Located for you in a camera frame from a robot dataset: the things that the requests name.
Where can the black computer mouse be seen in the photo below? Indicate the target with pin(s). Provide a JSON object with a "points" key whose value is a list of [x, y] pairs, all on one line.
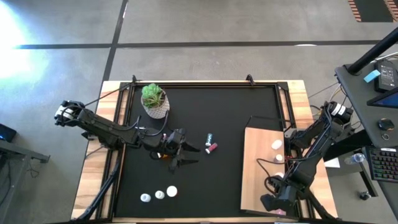
{"points": [[385, 124]]}

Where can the black clamp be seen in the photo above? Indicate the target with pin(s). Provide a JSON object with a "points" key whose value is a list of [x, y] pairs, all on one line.
{"points": [[249, 79]]}

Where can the light blue pad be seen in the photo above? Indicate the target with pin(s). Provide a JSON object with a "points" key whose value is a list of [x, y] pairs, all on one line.
{"points": [[372, 76]]}

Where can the dark grey desk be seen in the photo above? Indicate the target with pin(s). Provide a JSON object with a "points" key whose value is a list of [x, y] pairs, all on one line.
{"points": [[357, 102]]}

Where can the dark screen with blue display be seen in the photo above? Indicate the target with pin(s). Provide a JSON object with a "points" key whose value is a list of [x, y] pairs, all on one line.
{"points": [[388, 100]]}

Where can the backlit black keyboard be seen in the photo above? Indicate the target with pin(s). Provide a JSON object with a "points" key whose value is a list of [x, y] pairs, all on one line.
{"points": [[385, 165]]}

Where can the clear water bottle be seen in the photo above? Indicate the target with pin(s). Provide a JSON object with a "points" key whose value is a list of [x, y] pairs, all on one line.
{"points": [[354, 159]]}

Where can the white paper sheet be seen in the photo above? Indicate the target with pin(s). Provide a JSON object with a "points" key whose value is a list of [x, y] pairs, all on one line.
{"points": [[333, 163]]}

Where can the black mat with orange stripes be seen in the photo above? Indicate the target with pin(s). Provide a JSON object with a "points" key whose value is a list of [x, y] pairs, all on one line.
{"points": [[373, 11]]}

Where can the red pill bottle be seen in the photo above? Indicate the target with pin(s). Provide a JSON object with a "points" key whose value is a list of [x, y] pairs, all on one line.
{"points": [[211, 148]]}

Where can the black caster wheel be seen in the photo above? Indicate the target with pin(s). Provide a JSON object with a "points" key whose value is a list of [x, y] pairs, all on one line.
{"points": [[365, 195]]}

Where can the black power adapter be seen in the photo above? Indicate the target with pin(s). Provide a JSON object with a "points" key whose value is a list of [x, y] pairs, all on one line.
{"points": [[387, 76]]}

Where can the black table mat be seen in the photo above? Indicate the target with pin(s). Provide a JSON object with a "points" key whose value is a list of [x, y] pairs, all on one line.
{"points": [[217, 183]]}

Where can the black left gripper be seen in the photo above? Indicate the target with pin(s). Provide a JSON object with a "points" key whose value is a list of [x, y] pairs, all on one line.
{"points": [[175, 144]]}

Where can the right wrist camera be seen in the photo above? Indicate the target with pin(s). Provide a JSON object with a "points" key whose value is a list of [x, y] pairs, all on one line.
{"points": [[270, 203]]}

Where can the white cap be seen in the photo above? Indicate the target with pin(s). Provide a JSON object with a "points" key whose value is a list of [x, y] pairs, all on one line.
{"points": [[160, 194], [145, 198]]}

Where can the black round pole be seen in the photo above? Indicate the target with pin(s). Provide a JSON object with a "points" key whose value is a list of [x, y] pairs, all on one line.
{"points": [[373, 53]]}

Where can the black aluminium rig frame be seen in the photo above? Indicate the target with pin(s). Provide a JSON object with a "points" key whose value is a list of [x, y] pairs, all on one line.
{"points": [[192, 84]]}

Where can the large amber pill bottle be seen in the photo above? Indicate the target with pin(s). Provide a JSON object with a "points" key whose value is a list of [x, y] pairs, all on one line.
{"points": [[172, 191], [164, 156]]}

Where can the teal pill bottle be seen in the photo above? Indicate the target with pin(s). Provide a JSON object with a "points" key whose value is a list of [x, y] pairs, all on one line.
{"points": [[208, 139]]}

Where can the white pill bottle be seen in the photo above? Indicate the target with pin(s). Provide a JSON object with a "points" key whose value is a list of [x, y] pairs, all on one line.
{"points": [[276, 144]]}

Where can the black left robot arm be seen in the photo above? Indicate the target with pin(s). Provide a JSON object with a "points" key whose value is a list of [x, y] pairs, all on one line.
{"points": [[105, 127]]}

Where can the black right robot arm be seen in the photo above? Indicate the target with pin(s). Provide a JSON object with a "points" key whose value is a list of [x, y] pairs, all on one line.
{"points": [[314, 149]]}

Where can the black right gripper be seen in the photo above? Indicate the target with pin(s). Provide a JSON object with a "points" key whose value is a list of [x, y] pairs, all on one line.
{"points": [[287, 193]]}

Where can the black case with blue light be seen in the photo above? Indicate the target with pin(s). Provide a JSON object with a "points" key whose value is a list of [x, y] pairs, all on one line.
{"points": [[7, 132]]}

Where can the grey side table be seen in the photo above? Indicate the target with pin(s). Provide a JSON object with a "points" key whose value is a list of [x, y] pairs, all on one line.
{"points": [[18, 151]]}

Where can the succulent in patterned pot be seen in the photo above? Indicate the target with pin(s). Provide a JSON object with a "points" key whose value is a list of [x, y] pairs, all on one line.
{"points": [[155, 107]]}

